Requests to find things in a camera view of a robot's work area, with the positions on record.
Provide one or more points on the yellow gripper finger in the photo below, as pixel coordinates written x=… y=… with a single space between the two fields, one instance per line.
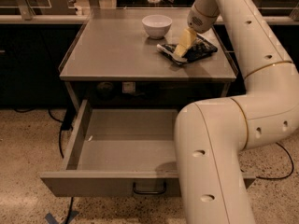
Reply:
x=186 y=40

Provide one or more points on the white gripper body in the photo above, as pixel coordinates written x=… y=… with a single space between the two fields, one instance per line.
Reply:
x=199 y=21

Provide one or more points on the blue chip bag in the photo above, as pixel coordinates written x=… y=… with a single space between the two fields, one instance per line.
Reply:
x=199 y=50

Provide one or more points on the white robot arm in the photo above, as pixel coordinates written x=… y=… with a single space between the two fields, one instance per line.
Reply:
x=270 y=105

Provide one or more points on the open grey top drawer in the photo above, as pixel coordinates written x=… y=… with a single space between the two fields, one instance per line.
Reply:
x=124 y=153

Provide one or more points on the white bowl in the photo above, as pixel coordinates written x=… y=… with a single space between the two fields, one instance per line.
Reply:
x=156 y=26

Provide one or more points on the grey metal cabinet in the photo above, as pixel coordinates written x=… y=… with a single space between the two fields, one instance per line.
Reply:
x=113 y=46

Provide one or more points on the white sticker label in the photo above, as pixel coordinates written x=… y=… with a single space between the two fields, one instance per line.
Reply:
x=128 y=87

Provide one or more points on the blue tape on floor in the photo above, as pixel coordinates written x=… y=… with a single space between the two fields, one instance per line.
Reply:
x=65 y=218

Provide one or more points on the black drawer handle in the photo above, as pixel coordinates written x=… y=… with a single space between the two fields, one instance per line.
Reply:
x=138 y=191

